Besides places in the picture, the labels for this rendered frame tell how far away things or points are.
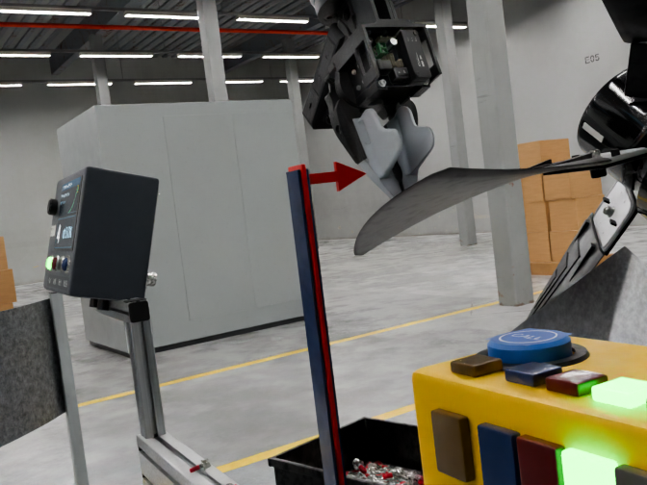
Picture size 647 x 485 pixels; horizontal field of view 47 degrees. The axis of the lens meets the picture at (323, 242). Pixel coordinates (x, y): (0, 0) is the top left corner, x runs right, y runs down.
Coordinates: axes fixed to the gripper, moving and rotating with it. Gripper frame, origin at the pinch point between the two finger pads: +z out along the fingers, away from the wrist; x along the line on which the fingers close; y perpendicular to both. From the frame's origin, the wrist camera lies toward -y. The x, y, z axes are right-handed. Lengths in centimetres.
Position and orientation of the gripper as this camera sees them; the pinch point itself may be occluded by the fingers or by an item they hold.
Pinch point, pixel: (397, 194)
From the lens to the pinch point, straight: 69.6
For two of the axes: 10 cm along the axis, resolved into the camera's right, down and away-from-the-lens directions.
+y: 4.2, -3.1, -8.5
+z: 2.6, 9.4, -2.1
